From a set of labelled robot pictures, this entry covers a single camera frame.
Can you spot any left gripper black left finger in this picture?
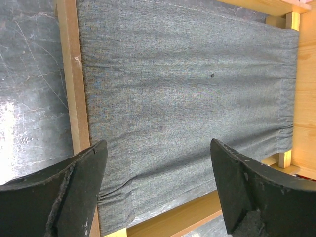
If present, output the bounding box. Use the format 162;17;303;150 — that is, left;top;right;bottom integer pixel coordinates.
0;140;108;237

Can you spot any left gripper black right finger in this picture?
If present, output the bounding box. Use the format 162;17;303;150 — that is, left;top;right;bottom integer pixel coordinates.
210;139;316;237

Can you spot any wooden pet bed frame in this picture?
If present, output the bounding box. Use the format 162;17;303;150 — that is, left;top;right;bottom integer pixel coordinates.
54;0;316;237

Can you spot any grey fabric bed sling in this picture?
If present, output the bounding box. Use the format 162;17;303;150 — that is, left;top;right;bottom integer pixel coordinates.
77;0;299;236

